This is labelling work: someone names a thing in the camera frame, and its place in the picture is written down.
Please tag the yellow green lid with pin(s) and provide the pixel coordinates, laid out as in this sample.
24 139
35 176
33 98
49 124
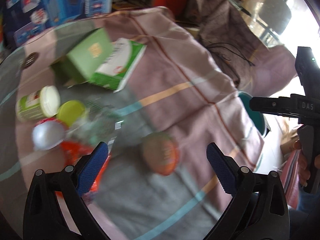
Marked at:
71 111

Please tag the orange round snack pack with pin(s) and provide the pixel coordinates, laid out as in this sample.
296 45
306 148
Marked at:
160 153

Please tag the blue toy box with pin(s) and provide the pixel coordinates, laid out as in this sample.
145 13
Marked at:
24 19

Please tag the teal trash bin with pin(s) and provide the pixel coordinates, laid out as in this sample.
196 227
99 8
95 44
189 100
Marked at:
257 117

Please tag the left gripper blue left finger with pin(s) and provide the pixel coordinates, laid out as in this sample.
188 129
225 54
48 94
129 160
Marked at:
88 168

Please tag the green label white bottle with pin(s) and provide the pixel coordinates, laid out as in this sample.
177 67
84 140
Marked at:
43 103

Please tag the clear plastic wrapper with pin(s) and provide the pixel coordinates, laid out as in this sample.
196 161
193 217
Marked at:
98 123

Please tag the red plastic bag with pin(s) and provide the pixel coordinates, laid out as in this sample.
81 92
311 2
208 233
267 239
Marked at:
73 151

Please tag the green cardboard box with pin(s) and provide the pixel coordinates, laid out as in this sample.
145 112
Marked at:
78 65

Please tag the right hand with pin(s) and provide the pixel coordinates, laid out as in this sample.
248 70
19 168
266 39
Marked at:
303 170

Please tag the brown striped cloth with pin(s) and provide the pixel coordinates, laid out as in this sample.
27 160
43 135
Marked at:
225 34

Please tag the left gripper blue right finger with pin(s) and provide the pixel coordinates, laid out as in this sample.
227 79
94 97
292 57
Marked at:
224 167

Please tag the pink plaid tablecloth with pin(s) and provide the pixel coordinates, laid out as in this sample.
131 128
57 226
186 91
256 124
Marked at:
176 88

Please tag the white green medicine box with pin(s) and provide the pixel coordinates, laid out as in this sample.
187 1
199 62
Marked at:
115 71

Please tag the silver red can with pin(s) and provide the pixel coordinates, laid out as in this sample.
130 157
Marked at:
47 134

